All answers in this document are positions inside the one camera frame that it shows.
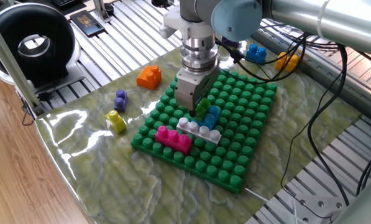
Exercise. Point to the bright green two-stud block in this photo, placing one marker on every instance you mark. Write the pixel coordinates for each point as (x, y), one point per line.
(201, 110)

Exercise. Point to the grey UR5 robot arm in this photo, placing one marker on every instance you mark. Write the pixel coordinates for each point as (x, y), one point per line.
(312, 21)

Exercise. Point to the yellow two-stud block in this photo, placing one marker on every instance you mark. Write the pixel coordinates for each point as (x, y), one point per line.
(292, 63)

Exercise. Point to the black keyboard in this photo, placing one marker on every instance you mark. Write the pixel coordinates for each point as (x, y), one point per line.
(64, 2)

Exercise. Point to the silver metal bracket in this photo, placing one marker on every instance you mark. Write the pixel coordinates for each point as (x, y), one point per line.
(99, 11)

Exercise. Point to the violet two-stud block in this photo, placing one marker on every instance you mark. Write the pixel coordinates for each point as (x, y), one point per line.
(120, 102)

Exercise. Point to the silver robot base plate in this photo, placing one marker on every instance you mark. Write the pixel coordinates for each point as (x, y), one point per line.
(315, 207)

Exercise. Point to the light blue four-stud block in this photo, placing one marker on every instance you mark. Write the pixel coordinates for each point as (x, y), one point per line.
(211, 119)

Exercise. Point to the silver Schunk gripper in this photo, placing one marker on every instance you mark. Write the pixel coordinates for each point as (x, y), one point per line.
(188, 90)

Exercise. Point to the large green studded baseplate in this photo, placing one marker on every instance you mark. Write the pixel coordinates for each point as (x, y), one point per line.
(235, 140)

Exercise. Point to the orange two-stud block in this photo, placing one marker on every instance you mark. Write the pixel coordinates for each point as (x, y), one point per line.
(149, 79)

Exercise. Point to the aluminium frame post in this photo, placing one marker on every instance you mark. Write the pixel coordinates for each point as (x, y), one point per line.
(11, 62)

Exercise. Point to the white four-stud block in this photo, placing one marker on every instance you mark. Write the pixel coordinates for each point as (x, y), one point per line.
(200, 132)

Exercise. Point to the black round knob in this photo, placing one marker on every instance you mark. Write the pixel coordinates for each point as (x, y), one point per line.
(109, 8)

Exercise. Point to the dark purple single-stud block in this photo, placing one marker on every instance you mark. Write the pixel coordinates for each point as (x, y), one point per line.
(231, 43)

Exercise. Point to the yellow-green single-stud block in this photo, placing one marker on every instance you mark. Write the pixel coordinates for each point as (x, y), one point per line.
(116, 122)

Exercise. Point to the blue two-stud block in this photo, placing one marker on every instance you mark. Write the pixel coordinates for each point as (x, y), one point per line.
(256, 55)

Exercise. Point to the pink three-stud block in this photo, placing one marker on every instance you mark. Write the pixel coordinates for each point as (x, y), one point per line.
(172, 141)

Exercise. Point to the aluminium profile rail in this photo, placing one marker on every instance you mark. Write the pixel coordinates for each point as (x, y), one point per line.
(337, 84)

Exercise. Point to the green marble patterned mat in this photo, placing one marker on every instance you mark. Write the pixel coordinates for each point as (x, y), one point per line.
(110, 186)

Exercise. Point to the black small card device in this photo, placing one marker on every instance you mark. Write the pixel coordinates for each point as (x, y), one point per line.
(87, 23)

